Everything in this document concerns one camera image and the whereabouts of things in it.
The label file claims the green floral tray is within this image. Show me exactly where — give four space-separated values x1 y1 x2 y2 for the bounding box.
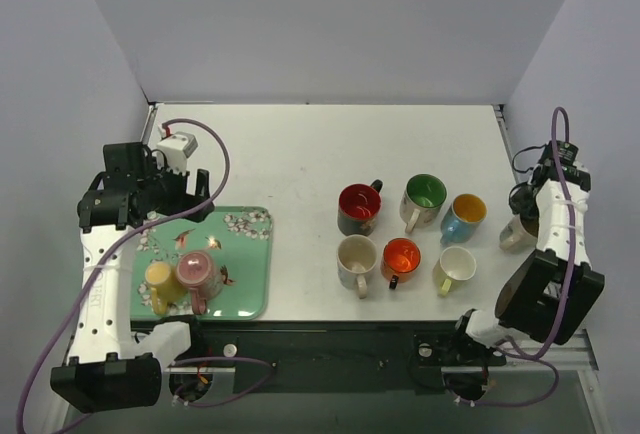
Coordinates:
131 206 273 322

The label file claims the pink mug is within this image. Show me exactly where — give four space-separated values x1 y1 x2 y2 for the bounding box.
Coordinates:
176 250 222 315

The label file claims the cream mug green inside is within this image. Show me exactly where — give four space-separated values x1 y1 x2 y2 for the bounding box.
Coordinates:
399 174 447 234

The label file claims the blue mug yellow inside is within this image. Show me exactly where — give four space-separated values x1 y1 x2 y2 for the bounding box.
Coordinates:
440 194 487 246

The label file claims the orange mug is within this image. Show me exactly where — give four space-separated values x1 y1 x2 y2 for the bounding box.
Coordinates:
381 238 422 290

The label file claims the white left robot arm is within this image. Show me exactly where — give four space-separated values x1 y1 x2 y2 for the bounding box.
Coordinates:
50 133 210 414

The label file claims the pale yellow mug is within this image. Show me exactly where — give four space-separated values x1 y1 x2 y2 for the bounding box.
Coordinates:
433 246 477 297

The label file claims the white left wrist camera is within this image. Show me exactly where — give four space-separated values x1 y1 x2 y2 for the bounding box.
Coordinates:
155 132 198 176

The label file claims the cream seahorse mug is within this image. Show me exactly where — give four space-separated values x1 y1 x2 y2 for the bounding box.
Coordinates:
336 234 378 299

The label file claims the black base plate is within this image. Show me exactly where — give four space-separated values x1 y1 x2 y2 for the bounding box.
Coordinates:
132 321 507 396

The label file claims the black mug red inside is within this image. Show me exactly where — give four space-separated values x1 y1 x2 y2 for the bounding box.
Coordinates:
337 179 383 236

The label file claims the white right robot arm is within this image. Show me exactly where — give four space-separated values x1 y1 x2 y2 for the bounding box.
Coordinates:
451 141 605 359

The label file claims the beige brown mug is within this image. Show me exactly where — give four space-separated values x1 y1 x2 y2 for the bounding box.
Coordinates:
499 215 539 253

